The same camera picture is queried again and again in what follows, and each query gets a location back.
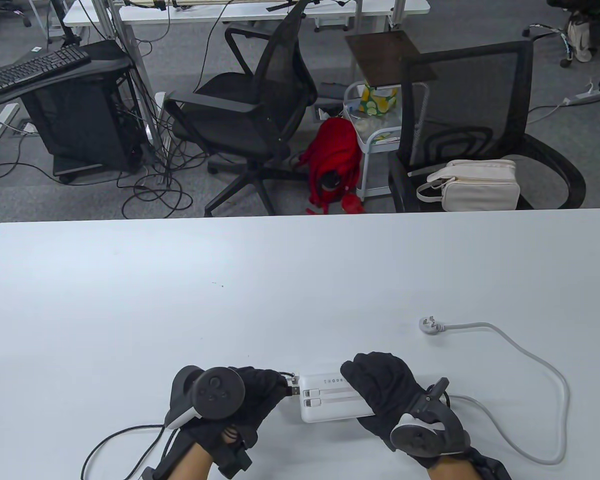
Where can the white floor power strip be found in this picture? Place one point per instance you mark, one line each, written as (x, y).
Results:
(585, 96)

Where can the white background desk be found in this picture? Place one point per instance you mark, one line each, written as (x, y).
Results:
(190, 12)

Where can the brown side table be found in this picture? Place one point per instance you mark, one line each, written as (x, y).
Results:
(385, 55)

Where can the black swivel office chair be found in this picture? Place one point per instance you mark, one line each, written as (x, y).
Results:
(240, 120)

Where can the black wrist sensor box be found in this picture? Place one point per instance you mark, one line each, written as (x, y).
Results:
(232, 457)
(487, 465)

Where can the person's left hand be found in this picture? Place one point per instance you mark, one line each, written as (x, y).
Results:
(265, 395)

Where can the green yellow tissue pack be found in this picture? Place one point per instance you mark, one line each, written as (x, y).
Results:
(375, 102)

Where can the black and white controller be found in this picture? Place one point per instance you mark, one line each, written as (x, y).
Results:
(215, 392)
(420, 437)

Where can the black keyboard stand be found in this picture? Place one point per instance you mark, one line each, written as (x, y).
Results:
(105, 62)

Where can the cream handbag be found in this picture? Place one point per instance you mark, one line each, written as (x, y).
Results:
(480, 187)

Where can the person's right hand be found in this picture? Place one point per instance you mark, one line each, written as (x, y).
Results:
(385, 385)

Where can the red backpack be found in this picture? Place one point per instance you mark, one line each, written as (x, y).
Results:
(335, 145)

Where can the black computer tower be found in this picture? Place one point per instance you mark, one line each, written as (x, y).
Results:
(75, 120)

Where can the person's left forearm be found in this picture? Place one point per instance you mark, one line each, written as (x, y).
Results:
(195, 462)

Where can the white hanging bag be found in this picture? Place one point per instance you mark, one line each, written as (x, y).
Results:
(579, 40)

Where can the person's right forearm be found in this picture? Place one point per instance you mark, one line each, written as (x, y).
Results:
(452, 470)

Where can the white desk leg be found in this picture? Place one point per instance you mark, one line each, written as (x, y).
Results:
(0, 125)

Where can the white trolley cart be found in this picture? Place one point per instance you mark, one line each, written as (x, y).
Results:
(375, 147)

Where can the chrome base office chair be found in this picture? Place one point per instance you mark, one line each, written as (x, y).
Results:
(545, 31)

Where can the black mesh armchair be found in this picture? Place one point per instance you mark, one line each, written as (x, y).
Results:
(560, 172)

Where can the white battery pack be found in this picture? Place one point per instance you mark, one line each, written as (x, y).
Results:
(330, 405)

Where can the black keyboard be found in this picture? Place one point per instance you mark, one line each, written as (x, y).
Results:
(35, 67)

